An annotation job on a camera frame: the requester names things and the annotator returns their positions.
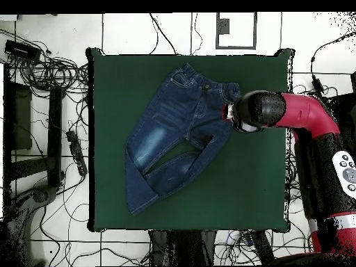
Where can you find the blue denim jeans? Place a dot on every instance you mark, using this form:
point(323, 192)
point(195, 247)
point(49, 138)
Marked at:
point(172, 119)

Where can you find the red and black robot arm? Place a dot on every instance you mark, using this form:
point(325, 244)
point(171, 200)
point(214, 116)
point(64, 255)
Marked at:
point(314, 116)

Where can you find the dark green table cloth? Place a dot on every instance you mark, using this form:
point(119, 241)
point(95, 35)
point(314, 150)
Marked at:
point(236, 180)

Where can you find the small grey square plate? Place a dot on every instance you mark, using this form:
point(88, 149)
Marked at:
point(224, 26)

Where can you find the black power adapter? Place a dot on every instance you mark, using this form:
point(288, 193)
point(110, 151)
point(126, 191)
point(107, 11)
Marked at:
point(317, 84)

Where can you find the black power strip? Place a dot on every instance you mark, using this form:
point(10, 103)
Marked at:
point(76, 151)

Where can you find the black metal stand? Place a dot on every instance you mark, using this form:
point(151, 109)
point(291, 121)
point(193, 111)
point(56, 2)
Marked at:
point(54, 125)

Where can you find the grey stand base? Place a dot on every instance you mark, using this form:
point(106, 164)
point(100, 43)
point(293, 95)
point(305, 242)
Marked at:
point(41, 194)

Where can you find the black rectangular box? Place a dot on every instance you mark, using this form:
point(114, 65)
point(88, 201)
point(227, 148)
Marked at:
point(20, 50)

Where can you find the grey square floor frame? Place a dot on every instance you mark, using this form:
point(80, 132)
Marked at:
point(254, 30)

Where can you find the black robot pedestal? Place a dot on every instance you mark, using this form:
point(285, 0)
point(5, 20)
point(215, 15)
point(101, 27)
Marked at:
point(183, 247)

